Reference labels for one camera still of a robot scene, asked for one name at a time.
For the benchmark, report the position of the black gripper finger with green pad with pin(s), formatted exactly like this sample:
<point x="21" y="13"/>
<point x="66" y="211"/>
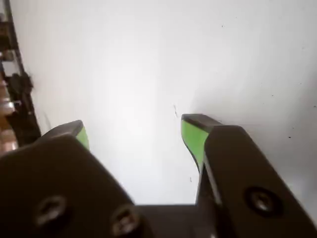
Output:
<point x="49" y="188"/>
<point x="242" y="178"/>

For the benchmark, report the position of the black table edge frame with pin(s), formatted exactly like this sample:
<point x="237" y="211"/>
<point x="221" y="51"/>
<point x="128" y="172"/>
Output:
<point x="28" y="121"/>

